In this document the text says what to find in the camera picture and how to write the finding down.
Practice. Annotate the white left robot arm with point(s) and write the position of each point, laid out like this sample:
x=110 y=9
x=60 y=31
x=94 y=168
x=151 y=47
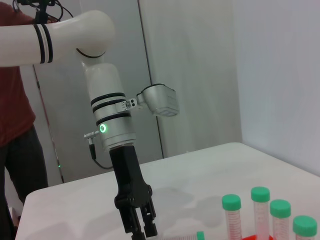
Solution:
x=100 y=82

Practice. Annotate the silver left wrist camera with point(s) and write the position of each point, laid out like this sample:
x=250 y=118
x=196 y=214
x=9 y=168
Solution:
x=160 y=100

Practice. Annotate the person in red shirt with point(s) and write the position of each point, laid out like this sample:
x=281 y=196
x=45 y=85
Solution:
x=12 y=100

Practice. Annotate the orange plastic test tube rack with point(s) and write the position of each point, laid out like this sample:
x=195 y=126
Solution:
x=250 y=238

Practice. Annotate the thin pole with green light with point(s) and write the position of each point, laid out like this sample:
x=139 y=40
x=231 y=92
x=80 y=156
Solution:
x=59 y=165

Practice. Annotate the green-capped clear test tube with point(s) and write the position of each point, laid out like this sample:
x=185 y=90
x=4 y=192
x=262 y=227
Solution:
x=260 y=193
x=304 y=225
x=280 y=208
x=231 y=202
x=200 y=236

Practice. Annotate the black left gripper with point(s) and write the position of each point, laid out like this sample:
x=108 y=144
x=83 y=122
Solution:
x=127 y=175

